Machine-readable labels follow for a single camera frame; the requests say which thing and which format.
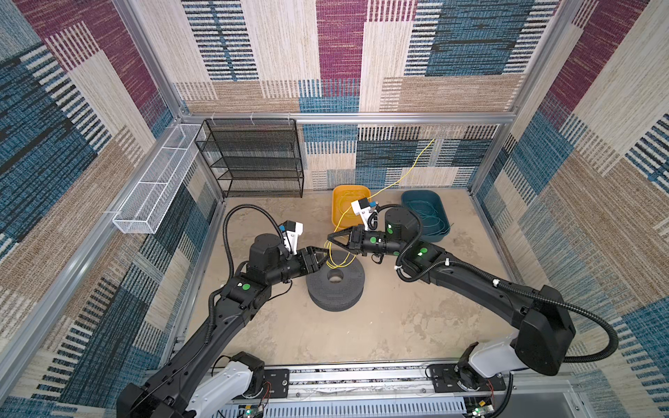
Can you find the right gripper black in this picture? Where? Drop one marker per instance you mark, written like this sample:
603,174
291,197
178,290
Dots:
354,240

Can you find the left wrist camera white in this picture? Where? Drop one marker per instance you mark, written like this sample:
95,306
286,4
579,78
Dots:
291,231

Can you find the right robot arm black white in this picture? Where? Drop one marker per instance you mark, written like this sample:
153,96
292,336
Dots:
541,319

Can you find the yellow plastic tray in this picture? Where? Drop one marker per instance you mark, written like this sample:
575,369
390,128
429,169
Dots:
342,198

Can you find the aluminium rail front frame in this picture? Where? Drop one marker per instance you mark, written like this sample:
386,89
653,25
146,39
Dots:
402,389

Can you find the dark grey cable spool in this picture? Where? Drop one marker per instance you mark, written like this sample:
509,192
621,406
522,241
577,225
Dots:
338,289

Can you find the teal plastic tray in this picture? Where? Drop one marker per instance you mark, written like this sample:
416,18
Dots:
429,207

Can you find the white wire mesh basket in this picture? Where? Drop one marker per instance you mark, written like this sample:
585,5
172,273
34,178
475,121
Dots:
145,208

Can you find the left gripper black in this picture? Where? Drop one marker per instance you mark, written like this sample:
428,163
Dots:
310,266

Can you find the black wire mesh shelf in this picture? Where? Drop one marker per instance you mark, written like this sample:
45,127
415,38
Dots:
253,157

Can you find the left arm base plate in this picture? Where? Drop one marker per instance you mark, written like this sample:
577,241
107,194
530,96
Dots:
270,384

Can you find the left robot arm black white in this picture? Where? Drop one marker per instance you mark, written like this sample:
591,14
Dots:
183,387

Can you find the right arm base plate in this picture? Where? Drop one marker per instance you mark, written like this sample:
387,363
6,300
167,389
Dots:
444,379

